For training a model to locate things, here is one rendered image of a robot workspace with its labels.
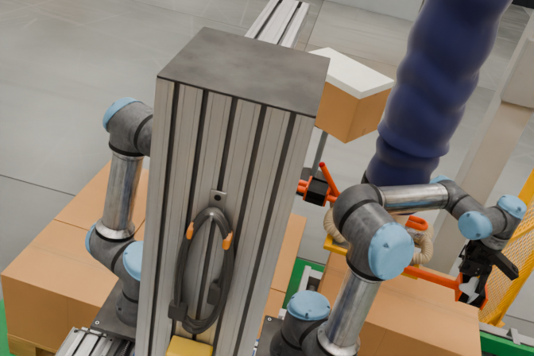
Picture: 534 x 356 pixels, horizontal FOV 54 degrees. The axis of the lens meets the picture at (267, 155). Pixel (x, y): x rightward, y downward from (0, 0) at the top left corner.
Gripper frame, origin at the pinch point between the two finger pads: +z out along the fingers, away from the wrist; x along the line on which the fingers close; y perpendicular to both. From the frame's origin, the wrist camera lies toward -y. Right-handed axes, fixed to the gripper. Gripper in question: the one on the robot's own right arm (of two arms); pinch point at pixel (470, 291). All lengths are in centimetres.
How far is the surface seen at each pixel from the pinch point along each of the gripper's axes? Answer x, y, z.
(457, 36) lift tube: -16, 31, -70
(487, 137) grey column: -122, -16, 5
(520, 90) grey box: -117, -18, -25
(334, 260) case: -31, 40, 34
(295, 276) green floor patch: -111, 54, 130
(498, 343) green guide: -49, -41, 65
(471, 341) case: -12.9, -14.2, 33.0
